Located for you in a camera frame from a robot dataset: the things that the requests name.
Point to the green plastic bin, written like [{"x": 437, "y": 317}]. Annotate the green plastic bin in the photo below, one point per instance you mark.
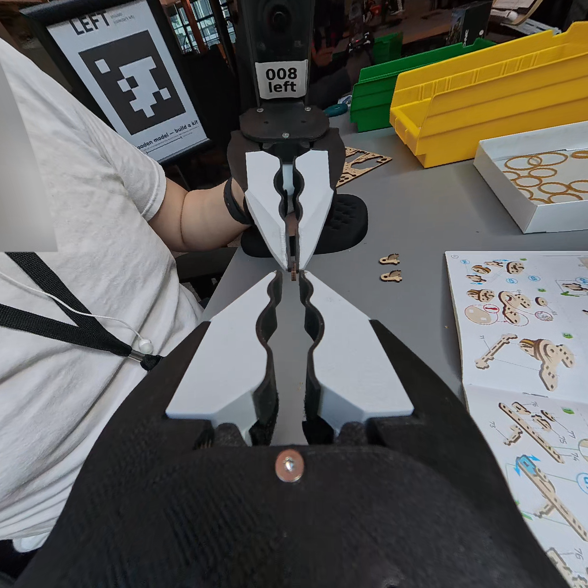
[{"x": 372, "y": 92}]

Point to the black wristband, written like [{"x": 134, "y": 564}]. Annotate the black wristband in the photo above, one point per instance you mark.
[{"x": 234, "y": 202}]

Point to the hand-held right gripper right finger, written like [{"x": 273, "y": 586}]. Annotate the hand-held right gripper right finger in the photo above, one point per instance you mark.
[{"x": 363, "y": 367}]

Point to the person's white shirt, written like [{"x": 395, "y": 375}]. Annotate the person's white shirt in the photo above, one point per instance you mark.
[{"x": 92, "y": 183}]

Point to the white cardboard tray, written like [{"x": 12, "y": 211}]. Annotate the white cardboard tray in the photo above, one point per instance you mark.
[{"x": 514, "y": 202}]

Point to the framed marker code sign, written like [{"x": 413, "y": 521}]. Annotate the framed marker code sign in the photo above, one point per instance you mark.
[{"x": 115, "y": 128}]

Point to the yellow plastic bin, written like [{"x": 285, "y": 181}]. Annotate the yellow plastic bin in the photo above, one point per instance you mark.
[{"x": 482, "y": 115}]

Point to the person's left forearm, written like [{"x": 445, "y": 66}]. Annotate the person's left forearm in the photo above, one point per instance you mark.
[{"x": 197, "y": 216}]

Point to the small dark wooden piece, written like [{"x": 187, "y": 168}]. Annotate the small dark wooden piece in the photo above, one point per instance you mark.
[{"x": 293, "y": 271}]

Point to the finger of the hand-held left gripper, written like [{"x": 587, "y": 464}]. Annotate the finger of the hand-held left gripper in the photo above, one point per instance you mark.
[
  {"x": 319, "y": 193},
  {"x": 259, "y": 193}
]

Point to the open instruction booklet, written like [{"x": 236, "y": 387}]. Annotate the open instruction booklet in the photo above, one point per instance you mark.
[{"x": 487, "y": 390}]

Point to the black padded wrist rest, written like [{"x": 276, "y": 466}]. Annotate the black padded wrist rest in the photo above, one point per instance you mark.
[{"x": 340, "y": 220}]

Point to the wooden clipboard stand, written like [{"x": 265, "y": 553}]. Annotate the wooden clipboard stand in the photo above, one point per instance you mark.
[{"x": 533, "y": 9}]

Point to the group of tan rubber bands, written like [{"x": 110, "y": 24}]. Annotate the group of tan rubber bands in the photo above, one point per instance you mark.
[{"x": 535, "y": 161}]

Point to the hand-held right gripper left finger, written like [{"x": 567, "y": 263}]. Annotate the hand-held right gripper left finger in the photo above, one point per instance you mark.
[{"x": 220, "y": 367}]

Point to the black toy set box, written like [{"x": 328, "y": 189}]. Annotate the black toy set box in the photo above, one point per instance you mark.
[{"x": 468, "y": 27}]

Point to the plywood parts sheet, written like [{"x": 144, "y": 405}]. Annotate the plywood parts sheet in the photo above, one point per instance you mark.
[{"x": 363, "y": 165}]

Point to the wooden lug piece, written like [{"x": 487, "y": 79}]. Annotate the wooden lug piece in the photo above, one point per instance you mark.
[
  {"x": 389, "y": 259},
  {"x": 391, "y": 275}
]

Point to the teal round object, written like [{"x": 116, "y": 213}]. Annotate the teal round object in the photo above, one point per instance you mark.
[{"x": 337, "y": 109}]

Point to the grey desk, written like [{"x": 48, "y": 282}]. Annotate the grey desk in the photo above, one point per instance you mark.
[{"x": 413, "y": 220}]

